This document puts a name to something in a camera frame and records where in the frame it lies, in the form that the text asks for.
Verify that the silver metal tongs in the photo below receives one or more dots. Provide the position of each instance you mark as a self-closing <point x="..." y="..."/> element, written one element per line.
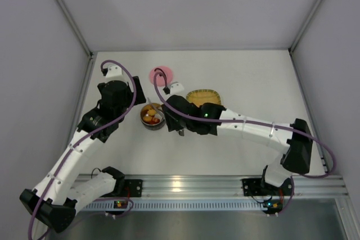
<point x="158" y="111"/>

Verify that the aluminium mounting rail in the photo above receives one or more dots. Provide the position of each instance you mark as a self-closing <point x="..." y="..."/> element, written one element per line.
<point x="230" y="186"/>

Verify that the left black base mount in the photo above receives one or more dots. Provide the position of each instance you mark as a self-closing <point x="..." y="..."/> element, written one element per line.
<point x="127" y="188"/>

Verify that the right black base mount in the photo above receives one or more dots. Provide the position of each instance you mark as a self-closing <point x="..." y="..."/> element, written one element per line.
<point x="258" y="187"/>

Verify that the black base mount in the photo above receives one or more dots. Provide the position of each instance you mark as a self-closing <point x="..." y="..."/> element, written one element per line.
<point x="258" y="187"/>
<point x="127" y="188"/>

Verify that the round orange cracker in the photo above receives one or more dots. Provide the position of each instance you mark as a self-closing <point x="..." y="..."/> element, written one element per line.
<point x="147" y="118"/>

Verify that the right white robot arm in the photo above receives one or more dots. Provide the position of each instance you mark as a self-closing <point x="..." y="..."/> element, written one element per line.
<point x="292" y="141"/>

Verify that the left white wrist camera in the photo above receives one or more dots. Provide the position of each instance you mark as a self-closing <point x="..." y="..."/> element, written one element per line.
<point x="113" y="72"/>

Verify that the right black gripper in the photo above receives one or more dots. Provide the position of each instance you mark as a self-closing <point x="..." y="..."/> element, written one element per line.
<point x="171" y="116"/>

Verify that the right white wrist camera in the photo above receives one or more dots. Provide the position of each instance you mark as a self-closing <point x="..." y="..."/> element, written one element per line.
<point x="173" y="88"/>

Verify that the slotted cable duct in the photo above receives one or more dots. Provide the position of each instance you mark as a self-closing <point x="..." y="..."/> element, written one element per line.
<point x="246" y="204"/>

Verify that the red toy chicken drumstick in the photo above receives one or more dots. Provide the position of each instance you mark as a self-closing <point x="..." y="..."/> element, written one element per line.
<point x="153" y="122"/>

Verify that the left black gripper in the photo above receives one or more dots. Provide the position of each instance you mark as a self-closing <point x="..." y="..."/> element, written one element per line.
<point x="138" y="90"/>

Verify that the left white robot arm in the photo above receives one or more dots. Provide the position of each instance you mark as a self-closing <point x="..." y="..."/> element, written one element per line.
<point x="54" y="201"/>

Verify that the steel round lunch bowl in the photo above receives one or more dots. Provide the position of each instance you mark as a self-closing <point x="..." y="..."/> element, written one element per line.
<point x="144" y="111"/>

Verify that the pink round lid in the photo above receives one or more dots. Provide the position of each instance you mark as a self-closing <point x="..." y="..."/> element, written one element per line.
<point x="160" y="79"/>

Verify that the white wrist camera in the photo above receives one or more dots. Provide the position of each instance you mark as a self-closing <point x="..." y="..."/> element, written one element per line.
<point x="113" y="72"/>
<point x="173" y="88"/>

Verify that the green woven bamboo tray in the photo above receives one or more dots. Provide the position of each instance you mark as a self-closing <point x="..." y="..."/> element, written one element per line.
<point x="201" y="96"/>

